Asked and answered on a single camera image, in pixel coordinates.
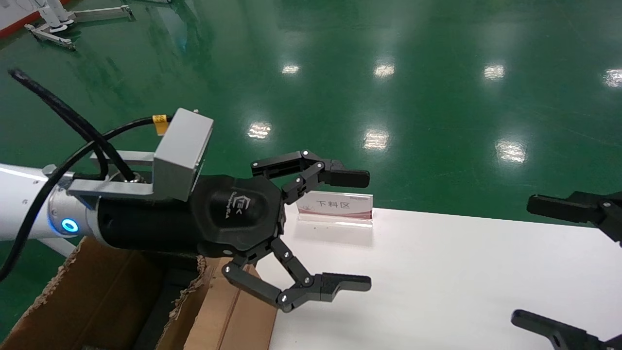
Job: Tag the white humanoid robot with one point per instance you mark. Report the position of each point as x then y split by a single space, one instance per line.
56 12

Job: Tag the large open cardboard box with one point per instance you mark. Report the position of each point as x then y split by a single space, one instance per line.
97 301

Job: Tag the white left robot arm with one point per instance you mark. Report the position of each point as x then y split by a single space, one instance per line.
19 204

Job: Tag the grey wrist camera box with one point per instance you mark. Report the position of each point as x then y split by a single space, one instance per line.
180 155

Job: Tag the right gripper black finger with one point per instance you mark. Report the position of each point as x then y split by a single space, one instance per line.
583 209
568 335

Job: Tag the white metal robot stand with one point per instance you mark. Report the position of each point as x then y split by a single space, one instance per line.
48 38

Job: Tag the clear acrylic sign holder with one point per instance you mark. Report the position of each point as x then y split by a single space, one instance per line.
340 208

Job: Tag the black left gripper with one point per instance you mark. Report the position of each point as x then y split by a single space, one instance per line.
233 218

